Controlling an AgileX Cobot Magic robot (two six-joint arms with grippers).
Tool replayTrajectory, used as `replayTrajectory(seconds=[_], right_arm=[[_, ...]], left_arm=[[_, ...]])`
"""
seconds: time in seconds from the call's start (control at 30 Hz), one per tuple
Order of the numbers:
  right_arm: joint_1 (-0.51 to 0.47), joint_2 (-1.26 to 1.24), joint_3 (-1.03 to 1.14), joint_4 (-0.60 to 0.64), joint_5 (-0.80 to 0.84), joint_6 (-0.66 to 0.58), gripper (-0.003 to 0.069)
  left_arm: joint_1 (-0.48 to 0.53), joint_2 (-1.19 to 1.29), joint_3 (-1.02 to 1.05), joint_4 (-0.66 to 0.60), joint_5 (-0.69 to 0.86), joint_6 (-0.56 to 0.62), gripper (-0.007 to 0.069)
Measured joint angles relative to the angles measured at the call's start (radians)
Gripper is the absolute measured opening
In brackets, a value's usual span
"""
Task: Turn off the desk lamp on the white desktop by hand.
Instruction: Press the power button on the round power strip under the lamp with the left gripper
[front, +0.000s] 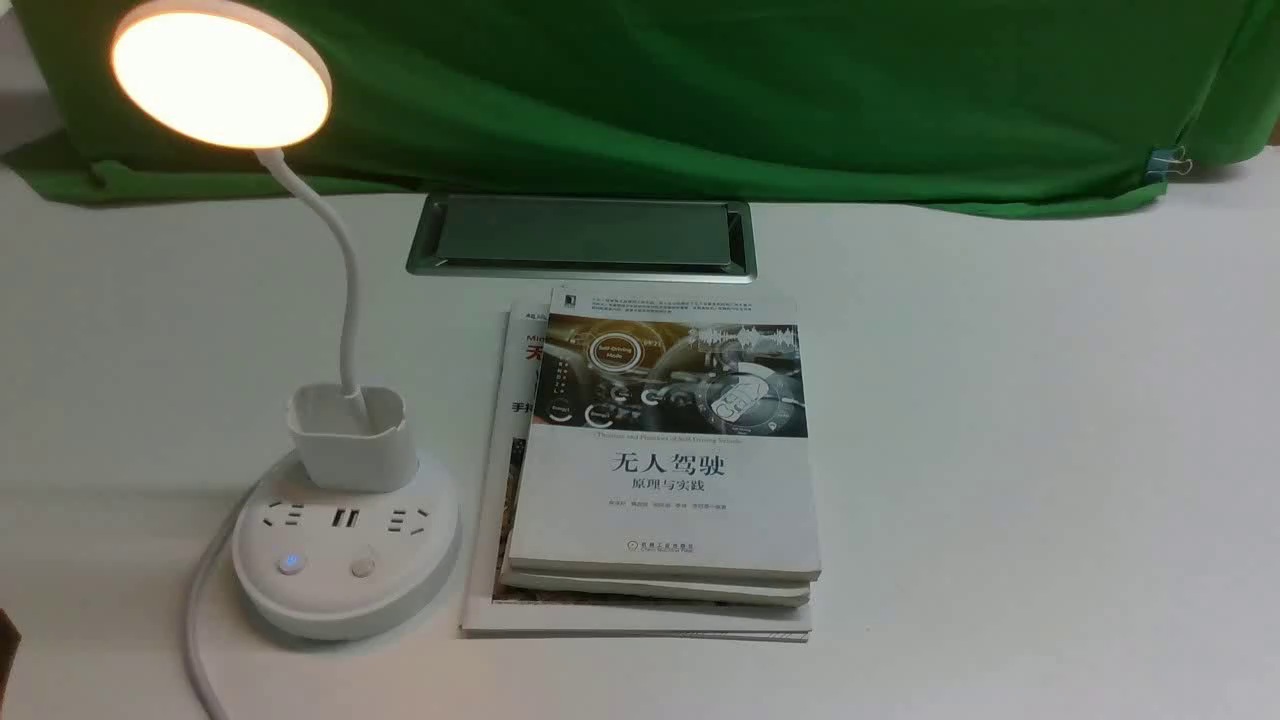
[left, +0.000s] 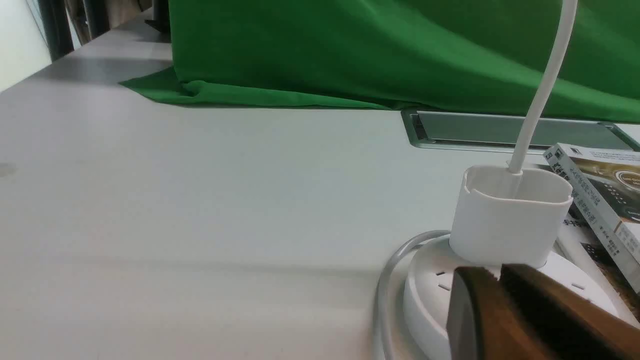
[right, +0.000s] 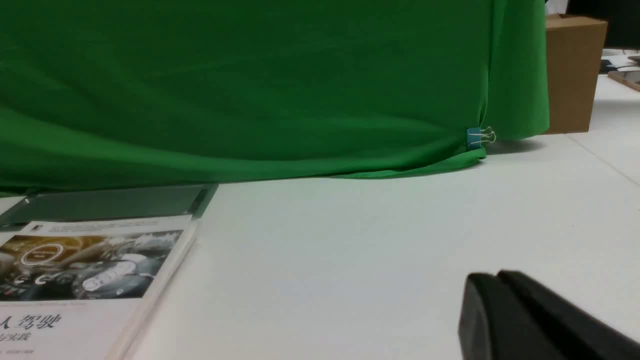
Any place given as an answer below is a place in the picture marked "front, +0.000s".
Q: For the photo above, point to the silver desk cable hatch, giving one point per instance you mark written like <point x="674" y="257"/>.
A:
<point x="581" y="239"/>

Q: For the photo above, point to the blue binder clip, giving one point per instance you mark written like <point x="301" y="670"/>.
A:
<point x="1167" y="163"/>

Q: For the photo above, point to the green backdrop cloth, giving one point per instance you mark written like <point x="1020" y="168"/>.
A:
<point x="1006" y="109"/>

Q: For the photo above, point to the white desk lamp with socket base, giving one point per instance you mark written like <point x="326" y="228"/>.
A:
<point x="354" y="531"/>

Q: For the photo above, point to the top book with car cover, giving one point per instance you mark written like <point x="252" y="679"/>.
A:
<point x="669" y="439"/>

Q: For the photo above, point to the middle white book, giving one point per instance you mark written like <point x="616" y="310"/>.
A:
<point x="514" y="585"/>

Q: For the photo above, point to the bottom large thin book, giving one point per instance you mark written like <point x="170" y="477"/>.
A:
<point x="494" y="608"/>

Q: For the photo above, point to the brown object at left edge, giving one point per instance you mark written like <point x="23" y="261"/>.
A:
<point x="10" y="639"/>

